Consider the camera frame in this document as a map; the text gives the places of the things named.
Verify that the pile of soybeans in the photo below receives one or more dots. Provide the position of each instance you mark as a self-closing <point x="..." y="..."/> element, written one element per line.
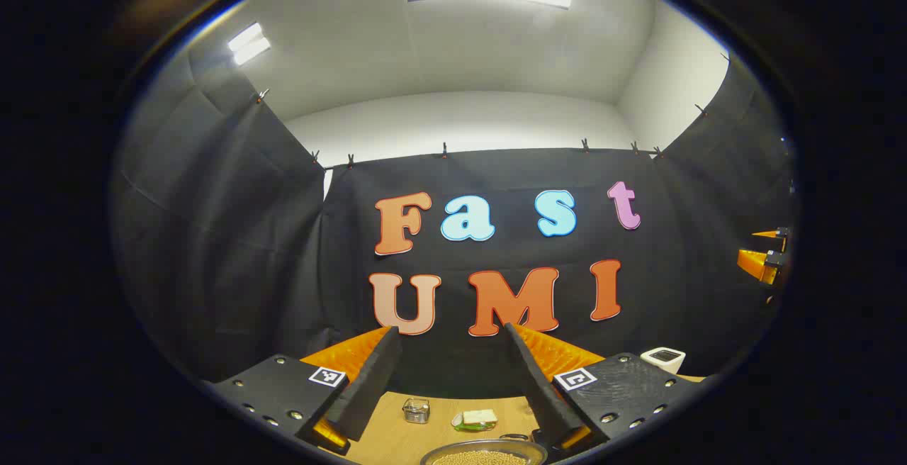
<point x="482" y="458"/>

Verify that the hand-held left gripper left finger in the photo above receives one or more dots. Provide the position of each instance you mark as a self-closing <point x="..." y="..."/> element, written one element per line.
<point x="372" y="380"/>

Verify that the small ceiling light panel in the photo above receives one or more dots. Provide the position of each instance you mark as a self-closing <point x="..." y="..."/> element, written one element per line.
<point x="248" y="43"/>

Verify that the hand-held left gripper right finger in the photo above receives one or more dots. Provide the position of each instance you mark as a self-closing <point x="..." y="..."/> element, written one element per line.
<point x="538" y="387"/>

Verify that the white toaster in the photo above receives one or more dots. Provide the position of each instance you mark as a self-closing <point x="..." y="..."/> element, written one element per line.
<point x="662" y="361"/>

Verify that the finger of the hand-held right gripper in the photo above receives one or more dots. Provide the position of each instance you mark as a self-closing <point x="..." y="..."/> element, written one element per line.
<point x="779" y="234"/>
<point x="758" y="263"/>

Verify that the black backdrop cloth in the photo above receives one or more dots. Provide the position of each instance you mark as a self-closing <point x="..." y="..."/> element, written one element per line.
<point x="212" y="238"/>

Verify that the sandwich with lettuce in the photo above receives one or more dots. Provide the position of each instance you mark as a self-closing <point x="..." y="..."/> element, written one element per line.
<point x="476" y="419"/>

